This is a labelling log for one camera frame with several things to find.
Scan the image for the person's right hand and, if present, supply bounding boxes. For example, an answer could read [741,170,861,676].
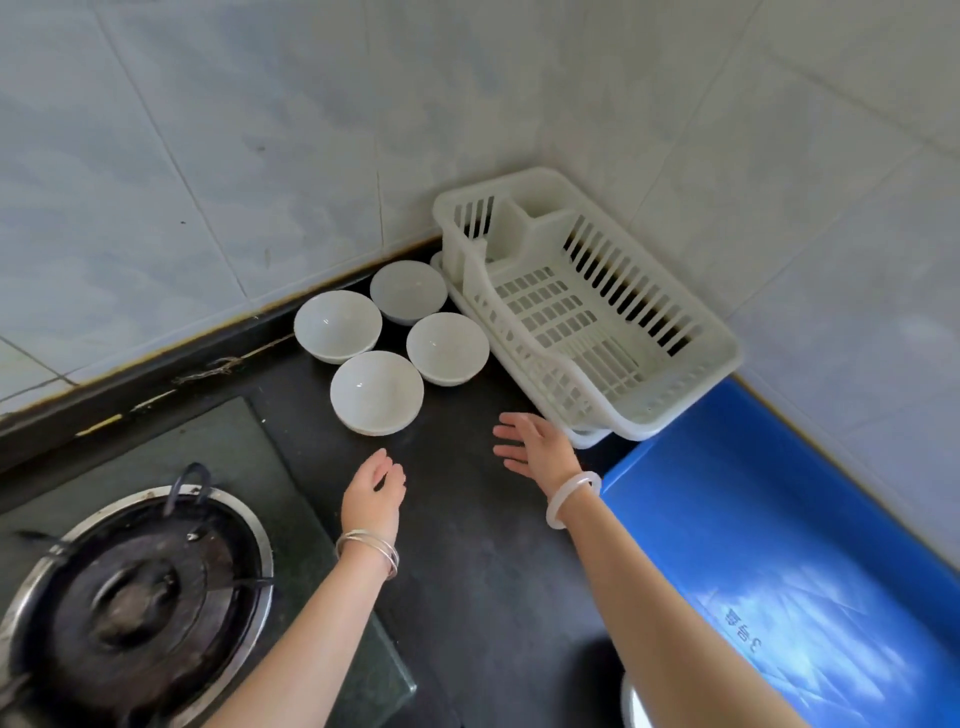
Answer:
[492,411,585,504]

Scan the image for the person's left hand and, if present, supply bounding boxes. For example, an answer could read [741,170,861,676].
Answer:
[341,448,408,545]

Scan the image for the white plastic dish rack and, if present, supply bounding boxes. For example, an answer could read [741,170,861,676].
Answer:
[432,166,745,444]

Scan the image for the blue plastic tray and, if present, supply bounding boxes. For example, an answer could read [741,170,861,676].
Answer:
[599,377,960,728]

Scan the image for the person's right forearm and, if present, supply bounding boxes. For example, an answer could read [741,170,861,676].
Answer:
[558,491,811,728]

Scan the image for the person's left forearm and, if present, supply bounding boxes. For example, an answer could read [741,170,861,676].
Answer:
[202,558,395,728]

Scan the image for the black countertop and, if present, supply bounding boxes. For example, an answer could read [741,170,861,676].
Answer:
[0,247,639,728]

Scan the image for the white jade bangle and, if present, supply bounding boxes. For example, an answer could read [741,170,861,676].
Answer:
[545,470,604,532]

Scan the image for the silver wrist bangle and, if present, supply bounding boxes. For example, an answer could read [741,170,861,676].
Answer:
[334,529,401,583]

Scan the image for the black gas burner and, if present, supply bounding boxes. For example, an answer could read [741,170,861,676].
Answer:
[0,462,276,728]

